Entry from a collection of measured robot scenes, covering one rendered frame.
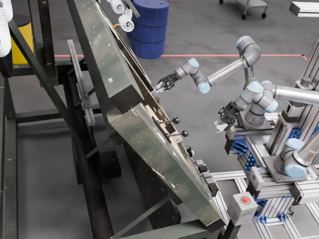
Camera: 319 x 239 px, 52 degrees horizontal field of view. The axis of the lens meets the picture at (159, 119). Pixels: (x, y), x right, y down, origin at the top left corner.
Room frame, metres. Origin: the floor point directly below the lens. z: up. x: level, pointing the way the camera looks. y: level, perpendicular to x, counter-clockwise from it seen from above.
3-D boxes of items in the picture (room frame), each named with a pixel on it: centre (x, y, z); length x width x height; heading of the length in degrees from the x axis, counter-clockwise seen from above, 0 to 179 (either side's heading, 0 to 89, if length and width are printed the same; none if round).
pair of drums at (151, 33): (5.17, 0.44, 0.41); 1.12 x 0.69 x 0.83; 3
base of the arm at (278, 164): (1.56, -0.86, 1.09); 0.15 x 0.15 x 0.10
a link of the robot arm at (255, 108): (2.04, -0.73, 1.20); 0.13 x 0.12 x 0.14; 17
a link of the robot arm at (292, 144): (1.55, -0.86, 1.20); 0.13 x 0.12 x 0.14; 171
